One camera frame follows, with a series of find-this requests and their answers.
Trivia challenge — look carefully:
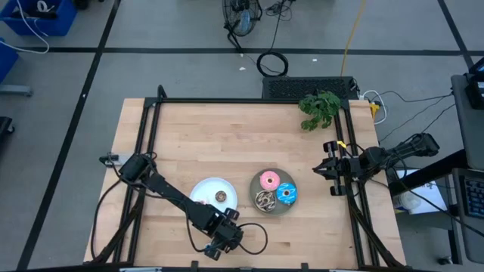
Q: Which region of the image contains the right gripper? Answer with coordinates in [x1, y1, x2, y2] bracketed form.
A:
[312, 141, 362, 196]

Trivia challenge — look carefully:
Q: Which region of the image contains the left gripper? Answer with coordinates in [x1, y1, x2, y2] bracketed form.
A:
[196, 206, 245, 262]

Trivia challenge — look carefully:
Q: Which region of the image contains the grey plate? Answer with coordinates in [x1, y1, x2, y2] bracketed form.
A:
[249, 168, 299, 217]

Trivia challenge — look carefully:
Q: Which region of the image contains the large chocolate sprinkled donut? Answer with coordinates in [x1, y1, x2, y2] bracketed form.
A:
[254, 190, 277, 212]

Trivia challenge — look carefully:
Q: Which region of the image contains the blue frosted donut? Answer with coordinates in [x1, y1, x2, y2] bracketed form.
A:
[275, 182, 299, 206]

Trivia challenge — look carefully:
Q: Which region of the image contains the pink frosted donut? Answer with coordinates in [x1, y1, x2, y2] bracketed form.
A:
[259, 170, 281, 192]

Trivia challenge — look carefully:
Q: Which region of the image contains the white plate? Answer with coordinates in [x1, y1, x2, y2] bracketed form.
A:
[188, 177, 239, 213]

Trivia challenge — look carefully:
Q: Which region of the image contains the green potted plant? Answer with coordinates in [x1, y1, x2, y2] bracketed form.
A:
[297, 90, 342, 132]

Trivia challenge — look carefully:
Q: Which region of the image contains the white lidded cup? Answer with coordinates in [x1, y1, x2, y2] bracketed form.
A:
[397, 190, 423, 211]

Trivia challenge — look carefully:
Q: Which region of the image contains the white paper sheet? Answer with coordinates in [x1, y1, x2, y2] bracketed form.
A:
[392, 168, 440, 215]

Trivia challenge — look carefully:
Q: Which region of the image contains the black desk support bar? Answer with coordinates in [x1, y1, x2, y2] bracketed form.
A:
[388, 149, 468, 197]

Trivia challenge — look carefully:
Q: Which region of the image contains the grey operator desk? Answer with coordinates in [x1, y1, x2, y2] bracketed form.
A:
[450, 73, 484, 265]

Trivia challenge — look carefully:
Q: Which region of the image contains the black keyboard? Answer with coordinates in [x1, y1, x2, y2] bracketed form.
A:
[463, 175, 484, 221]

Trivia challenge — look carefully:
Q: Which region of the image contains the black monitor with blue screen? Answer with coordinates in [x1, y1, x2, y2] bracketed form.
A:
[464, 56, 484, 111]

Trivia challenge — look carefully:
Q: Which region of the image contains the black floor fan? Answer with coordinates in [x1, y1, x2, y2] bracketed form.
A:
[221, 0, 263, 52]

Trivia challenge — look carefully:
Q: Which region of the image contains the black chair base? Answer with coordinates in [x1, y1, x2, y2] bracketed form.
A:
[0, 116, 16, 145]

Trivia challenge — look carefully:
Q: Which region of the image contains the grey metal bar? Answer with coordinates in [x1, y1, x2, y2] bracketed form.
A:
[0, 84, 33, 97]

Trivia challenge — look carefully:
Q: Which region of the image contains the blue plastic bin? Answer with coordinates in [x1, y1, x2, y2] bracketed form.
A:
[0, 0, 79, 38]

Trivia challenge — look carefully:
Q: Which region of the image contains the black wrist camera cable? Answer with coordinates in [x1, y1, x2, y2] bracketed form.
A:
[187, 221, 269, 256]

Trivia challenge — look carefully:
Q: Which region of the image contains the white power cable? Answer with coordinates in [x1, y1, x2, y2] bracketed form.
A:
[361, 89, 389, 125]

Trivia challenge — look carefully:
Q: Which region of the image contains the black aluminium table frame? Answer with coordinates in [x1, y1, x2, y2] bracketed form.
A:
[85, 85, 408, 272]

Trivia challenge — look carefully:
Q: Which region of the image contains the coiled black cable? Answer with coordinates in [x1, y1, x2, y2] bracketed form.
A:
[256, 51, 290, 78]

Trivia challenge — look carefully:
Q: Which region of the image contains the grey mounting bracket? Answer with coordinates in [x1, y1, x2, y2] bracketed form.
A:
[98, 152, 130, 168]

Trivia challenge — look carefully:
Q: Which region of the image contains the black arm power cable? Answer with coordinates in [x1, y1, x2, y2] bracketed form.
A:
[89, 177, 126, 264]

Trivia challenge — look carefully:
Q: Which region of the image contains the yellow hanging cable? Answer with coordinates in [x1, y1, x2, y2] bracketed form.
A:
[340, 0, 368, 77]

